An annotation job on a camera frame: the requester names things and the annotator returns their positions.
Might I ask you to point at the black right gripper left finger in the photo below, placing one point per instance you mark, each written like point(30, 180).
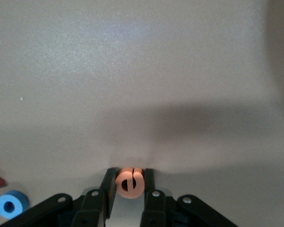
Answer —
point(109, 182)

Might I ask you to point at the blue foam letter o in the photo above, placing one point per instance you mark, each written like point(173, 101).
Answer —
point(19, 201)

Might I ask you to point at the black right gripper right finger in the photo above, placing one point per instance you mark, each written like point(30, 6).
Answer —
point(149, 182)

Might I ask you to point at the orange foam letter e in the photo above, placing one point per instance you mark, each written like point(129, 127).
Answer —
point(137, 182)

